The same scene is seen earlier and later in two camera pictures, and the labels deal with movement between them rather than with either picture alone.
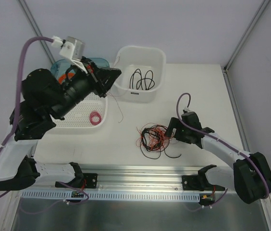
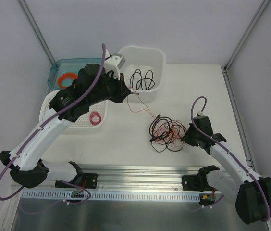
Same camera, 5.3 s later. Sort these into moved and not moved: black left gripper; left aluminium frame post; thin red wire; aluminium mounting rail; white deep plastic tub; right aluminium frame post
Moved: thin red wire; black left gripper
Not moved: left aluminium frame post; white deep plastic tub; aluminium mounting rail; right aluminium frame post
